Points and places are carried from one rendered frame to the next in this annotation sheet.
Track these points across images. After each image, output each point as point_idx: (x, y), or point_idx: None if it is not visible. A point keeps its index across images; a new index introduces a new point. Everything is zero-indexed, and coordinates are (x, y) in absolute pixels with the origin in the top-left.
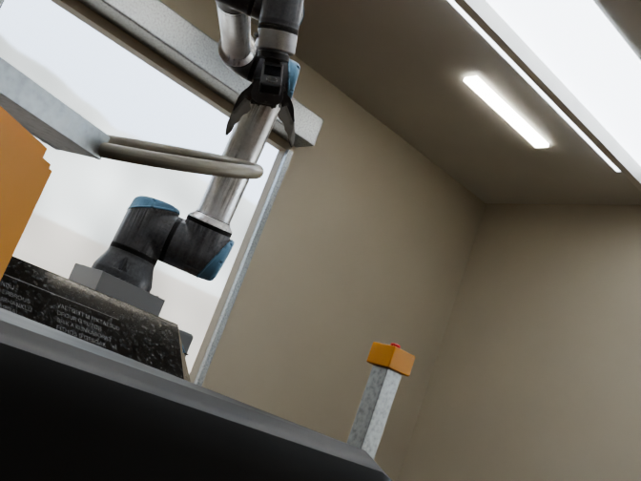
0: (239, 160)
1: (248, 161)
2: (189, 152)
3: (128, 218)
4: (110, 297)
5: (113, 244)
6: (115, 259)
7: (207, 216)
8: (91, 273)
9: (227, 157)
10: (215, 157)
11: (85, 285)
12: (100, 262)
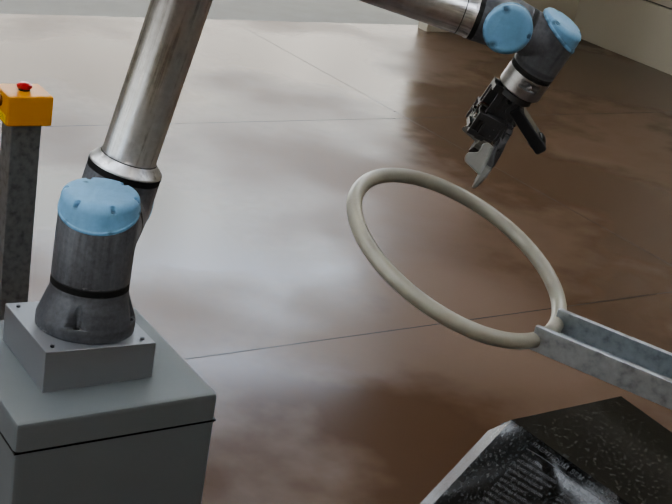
0: (409, 174)
1: (422, 174)
2: (366, 189)
3: (119, 250)
4: (658, 423)
5: (108, 296)
6: (126, 311)
7: (155, 169)
8: (119, 353)
9: (392, 174)
10: (381, 179)
11: (117, 372)
12: (115, 331)
